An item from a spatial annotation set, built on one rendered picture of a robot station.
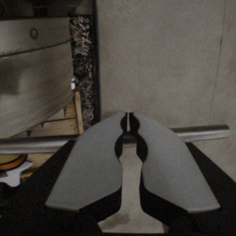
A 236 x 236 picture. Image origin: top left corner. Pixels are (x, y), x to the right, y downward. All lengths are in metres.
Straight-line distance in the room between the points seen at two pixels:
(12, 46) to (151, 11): 1.43
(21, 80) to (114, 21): 1.29
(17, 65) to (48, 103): 0.06
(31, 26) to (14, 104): 0.08
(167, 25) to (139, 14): 0.27
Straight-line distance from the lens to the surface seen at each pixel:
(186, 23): 1.77
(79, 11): 0.88
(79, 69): 0.86
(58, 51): 0.25
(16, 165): 0.41
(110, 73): 1.52
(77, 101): 0.56
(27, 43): 0.22
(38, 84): 0.23
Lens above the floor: 1.41
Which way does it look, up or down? 55 degrees down
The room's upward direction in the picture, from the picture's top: 147 degrees clockwise
